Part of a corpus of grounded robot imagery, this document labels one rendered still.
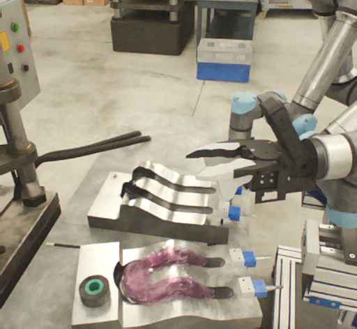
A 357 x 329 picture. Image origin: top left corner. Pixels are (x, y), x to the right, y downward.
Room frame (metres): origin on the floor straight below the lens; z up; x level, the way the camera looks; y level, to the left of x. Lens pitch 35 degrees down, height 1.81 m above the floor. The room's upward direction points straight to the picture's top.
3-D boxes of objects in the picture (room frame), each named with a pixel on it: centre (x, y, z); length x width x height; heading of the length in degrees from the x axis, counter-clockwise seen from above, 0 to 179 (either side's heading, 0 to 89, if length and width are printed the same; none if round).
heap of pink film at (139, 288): (0.71, 0.03, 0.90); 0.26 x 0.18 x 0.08; 97
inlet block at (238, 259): (0.80, -0.23, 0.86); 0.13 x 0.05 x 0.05; 97
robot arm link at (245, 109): (1.07, -0.20, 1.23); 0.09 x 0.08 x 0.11; 121
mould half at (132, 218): (1.07, 0.06, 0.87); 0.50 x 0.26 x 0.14; 80
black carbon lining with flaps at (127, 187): (1.06, 0.04, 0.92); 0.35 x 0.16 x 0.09; 80
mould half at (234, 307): (0.71, 0.04, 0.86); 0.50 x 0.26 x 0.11; 97
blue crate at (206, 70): (4.28, -0.53, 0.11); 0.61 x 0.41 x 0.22; 79
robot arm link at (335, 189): (0.56, -0.32, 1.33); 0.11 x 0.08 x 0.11; 11
